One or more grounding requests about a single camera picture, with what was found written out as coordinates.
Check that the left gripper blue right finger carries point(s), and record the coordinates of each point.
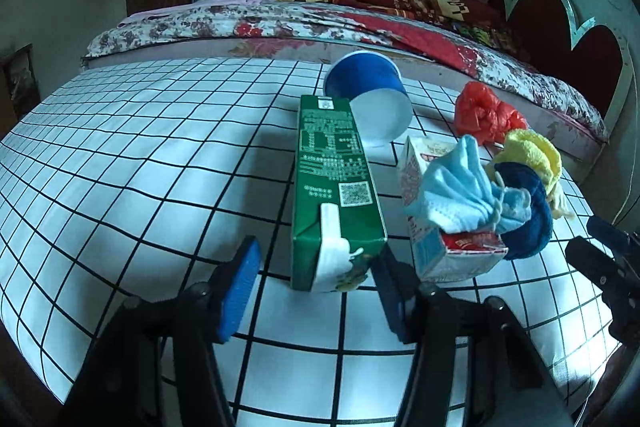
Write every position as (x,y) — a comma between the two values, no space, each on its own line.
(397,285)

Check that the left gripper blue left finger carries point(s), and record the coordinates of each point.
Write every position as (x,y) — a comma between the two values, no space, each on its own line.
(231,285)

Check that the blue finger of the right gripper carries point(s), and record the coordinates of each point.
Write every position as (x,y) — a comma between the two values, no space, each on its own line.
(610,236)

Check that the red white milk carton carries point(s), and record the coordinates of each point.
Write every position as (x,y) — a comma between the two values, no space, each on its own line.
(440,257)

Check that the blue cloth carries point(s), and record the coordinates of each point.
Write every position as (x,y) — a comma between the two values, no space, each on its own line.
(530,238)

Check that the light blue face mask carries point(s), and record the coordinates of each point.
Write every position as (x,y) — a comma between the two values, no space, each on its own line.
(457,195)

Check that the green drink carton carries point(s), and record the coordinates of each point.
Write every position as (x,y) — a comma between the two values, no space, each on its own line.
(337,227)

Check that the yellow cloth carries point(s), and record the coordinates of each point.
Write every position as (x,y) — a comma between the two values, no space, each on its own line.
(529,148)

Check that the blue paper cup back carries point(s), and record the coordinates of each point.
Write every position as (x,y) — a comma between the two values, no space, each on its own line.
(372,83)

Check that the red plastic bag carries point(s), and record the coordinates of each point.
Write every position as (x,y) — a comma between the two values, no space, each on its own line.
(480,113)

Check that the white black grid tablecloth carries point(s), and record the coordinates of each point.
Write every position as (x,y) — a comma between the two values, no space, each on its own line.
(139,179)

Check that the red heart headboard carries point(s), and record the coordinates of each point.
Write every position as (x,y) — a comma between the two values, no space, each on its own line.
(590,56)

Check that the bed with floral sheet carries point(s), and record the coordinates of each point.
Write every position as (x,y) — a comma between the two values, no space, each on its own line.
(332,23)

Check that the red patterned blanket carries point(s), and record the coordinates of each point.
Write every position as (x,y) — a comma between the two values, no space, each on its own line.
(472,19)

